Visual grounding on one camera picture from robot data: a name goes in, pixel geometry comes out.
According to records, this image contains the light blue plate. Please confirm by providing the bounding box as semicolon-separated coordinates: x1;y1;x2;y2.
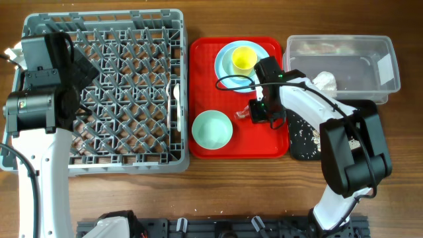
214;40;269;88

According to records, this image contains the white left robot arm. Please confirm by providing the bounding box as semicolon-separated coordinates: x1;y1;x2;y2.
1;32;99;237

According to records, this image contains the black waste tray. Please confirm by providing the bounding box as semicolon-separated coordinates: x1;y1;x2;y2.
286;100;378;161

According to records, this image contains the red plastic serving tray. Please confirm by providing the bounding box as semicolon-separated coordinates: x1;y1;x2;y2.
188;36;289;159

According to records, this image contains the pile of rice scraps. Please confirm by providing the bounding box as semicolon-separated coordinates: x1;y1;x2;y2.
311;130;361;152

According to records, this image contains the clear plastic waste bin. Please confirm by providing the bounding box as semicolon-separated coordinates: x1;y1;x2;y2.
283;34;401;104

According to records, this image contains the mint green bowl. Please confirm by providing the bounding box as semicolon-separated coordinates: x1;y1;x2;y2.
191;110;233;150

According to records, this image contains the red snack wrapper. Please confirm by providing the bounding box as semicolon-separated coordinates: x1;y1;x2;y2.
235;106;250;120

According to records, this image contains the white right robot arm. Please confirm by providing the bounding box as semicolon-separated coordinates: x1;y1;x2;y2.
250;67;393;237

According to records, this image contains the grey plastic dishwasher rack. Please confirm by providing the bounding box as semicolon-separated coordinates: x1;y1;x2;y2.
0;9;190;177

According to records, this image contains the white napkin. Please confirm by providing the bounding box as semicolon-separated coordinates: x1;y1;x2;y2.
312;71;337;98

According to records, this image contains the yellow plastic cup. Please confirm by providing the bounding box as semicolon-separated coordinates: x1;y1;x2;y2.
231;46;258;76

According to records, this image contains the light green small bowl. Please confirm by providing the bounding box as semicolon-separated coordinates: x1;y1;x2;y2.
221;49;260;81

